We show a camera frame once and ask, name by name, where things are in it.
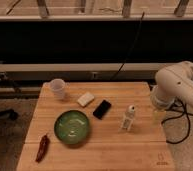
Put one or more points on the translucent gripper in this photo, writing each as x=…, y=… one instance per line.
x=158, y=116

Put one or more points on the small white bottle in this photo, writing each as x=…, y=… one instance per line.
x=128, y=118

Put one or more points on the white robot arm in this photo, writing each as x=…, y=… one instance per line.
x=172, y=82

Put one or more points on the black smartphone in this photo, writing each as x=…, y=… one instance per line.
x=101, y=109

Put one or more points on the green ceramic bowl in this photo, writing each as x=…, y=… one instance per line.
x=72, y=127

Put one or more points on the clear plastic measuring cup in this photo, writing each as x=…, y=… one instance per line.
x=57, y=87

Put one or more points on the red chili pepper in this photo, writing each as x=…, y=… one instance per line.
x=43, y=145

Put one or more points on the black office chair base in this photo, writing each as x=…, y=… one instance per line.
x=10, y=113

